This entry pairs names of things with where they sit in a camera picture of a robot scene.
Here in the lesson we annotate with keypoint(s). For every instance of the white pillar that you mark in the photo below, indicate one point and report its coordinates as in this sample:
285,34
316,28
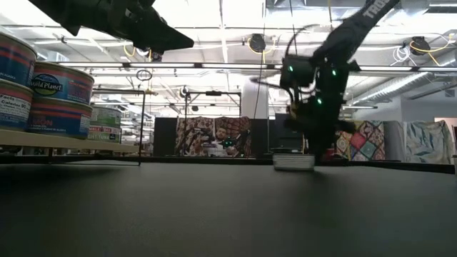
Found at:
250,103

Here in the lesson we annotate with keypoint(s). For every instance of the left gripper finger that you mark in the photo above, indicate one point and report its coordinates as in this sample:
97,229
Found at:
176,41

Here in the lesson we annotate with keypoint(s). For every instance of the red patterned cloth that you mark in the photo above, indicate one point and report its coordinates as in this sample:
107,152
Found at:
237,126
193,135

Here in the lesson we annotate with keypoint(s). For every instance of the silver ventilation duct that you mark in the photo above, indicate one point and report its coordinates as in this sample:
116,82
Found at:
53,56

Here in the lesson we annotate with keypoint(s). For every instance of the black panel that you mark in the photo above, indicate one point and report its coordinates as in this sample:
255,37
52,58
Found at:
164,135
258,137

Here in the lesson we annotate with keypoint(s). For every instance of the light wooden shelf board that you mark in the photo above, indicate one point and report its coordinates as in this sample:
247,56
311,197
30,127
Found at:
53,142

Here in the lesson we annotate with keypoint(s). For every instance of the teal white patterned cloth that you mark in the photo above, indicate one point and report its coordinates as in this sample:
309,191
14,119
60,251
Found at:
428,139

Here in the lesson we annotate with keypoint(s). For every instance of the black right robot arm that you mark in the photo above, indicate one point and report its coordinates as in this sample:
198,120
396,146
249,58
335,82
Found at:
353,32

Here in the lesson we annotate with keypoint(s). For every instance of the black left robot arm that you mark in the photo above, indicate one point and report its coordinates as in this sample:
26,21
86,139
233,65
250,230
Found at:
78,14

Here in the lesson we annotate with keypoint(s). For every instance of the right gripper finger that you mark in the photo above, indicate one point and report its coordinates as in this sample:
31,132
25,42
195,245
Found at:
317,150

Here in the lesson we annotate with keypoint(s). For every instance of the person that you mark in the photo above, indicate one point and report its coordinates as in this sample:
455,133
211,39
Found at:
221,137

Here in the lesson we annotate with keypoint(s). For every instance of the long ceiling light bar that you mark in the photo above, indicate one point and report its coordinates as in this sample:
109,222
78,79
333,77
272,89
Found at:
89,65

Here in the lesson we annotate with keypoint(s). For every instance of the colourful patchwork quilt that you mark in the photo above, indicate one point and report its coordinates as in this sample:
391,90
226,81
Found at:
360,142

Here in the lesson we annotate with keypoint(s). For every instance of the black computer case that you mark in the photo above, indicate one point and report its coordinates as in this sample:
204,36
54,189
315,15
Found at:
285,137

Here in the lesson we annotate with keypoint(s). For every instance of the grey cloth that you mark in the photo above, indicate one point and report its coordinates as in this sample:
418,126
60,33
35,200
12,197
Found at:
392,139

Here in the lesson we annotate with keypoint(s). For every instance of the black metal frame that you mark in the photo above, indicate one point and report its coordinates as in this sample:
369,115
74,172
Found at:
143,125
214,93

